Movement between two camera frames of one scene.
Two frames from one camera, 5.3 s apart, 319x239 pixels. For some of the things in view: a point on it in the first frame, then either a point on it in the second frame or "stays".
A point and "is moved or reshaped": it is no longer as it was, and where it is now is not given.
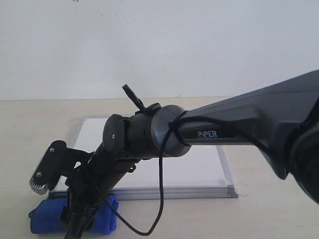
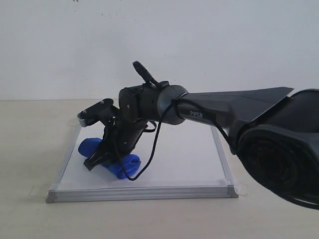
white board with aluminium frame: (197, 173) stays
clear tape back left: (76, 121) stays
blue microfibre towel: (45, 218) is moved or reshaped
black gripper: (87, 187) to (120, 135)
